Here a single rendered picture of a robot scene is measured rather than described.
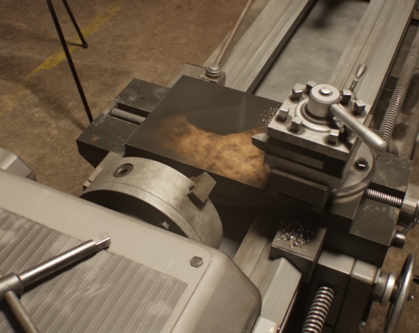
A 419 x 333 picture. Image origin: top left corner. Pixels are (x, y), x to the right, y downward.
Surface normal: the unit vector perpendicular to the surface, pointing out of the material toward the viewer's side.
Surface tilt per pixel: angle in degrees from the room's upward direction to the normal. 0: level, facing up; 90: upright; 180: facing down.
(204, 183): 40
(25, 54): 0
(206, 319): 45
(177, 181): 24
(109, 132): 0
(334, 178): 90
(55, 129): 0
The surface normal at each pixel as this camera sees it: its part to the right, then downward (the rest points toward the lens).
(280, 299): 0.55, -0.42
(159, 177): 0.18, -0.67
